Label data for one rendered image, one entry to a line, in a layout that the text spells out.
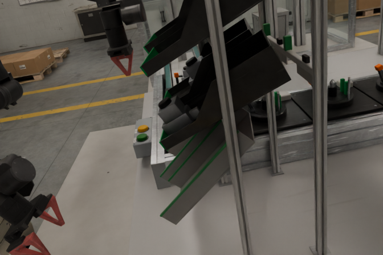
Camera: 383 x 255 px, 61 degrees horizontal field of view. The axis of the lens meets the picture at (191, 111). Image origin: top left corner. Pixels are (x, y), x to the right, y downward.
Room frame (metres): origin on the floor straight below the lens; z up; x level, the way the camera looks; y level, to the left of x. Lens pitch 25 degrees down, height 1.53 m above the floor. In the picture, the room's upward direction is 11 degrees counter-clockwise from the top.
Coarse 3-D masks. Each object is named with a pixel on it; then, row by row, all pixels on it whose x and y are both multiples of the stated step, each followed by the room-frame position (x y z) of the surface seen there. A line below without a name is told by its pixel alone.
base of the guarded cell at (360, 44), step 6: (306, 36) 2.30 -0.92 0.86; (306, 42) 2.16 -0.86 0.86; (330, 42) 2.06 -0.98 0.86; (336, 42) 2.04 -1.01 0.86; (360, 42) 1.95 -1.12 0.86; (366, 42) 1.92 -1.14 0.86; (294, 48) 2.08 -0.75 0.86; (300, 48) 2.05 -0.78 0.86; (306, 48) 2.03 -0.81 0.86; (348, 48) 1.87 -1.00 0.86; (354, 48) 1.86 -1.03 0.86; (360, 48) 1.83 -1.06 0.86; (366, 48) 1.82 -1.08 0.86; (330, 54) 1.84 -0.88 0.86; (336, 54) 1.82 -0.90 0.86; (288, 60) 1.87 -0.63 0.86; (150, 84) 1.93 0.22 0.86; (150, 90) 1.83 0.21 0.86
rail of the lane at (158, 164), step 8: (160, 80) 1.67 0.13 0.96; (160, 88) 1.55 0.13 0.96; (160, 96) 1.45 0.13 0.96; (152, 120) 1.20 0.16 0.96; (160, 120) 1.19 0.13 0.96; (152, 128) 1.13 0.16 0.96; (160, 128) 1.12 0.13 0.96; (152, 136) 1.07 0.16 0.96; (160, 136) 1.06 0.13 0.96; (152, 144) 1.01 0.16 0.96; (152, 152) 0.96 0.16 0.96; (160, 152) 0.95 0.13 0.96; (168, 152) 1.08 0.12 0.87; (152, 160) 0.91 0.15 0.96; (160, 160) 0.90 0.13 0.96; (152, 168) 0.88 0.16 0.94; (160, 168) 0.88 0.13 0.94; (160, 184) 0.88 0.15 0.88; (168, 184) 0.88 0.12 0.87
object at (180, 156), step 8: (208, 128) 0.70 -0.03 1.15; (192, 136) 0.84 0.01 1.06; (200, 136) 0.71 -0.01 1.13; (184, 144) 0.84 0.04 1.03; (192, 144) 0.71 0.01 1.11; (176, 152) 0.85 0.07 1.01; (184, 152) 0.72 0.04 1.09; (176, 160) 0.72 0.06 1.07; (184, 160) 0.72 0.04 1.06; (168, 168) 0.72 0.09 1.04; (176, 168) 0.72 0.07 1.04; (160, 176) 0.73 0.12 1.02; (168, 176) 0.72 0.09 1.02
